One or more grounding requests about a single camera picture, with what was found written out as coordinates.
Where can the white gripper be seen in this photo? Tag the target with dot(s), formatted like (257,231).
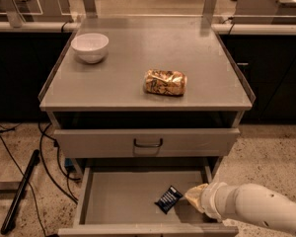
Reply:
(208,197)

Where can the dark blue rxbar wrapper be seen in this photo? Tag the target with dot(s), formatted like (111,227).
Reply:
(168,199)

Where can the crushed golden drink can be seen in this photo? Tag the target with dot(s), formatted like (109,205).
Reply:
(165,82)

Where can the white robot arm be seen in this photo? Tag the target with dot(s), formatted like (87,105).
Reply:
(249,203)

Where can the closed grey top drawer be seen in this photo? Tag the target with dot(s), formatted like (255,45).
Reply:
(118,143)

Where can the open grey middle drawer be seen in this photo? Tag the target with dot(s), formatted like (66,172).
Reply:
(118,198)

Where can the grey drawer cabinet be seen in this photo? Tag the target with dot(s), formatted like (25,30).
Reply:
(110,94)

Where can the white ceramic bowl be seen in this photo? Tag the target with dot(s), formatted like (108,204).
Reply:
(91,47)

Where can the black bar on floor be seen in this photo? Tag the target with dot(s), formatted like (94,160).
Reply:
(9,222)

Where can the black drawer handle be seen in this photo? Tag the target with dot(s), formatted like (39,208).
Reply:
(148,145)

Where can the right grey upright post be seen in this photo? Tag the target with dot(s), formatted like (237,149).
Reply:
(209,8)

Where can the grey upright post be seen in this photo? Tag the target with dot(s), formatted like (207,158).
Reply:
(13,15)
(90,8)
(209,8)

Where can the middle grey upright post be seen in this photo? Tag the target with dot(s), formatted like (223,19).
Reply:
(90,8)

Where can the left grey upright post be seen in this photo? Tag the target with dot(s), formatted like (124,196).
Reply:
(13,15)

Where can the white horizontal rail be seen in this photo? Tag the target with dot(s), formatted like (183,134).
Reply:
(221,29)

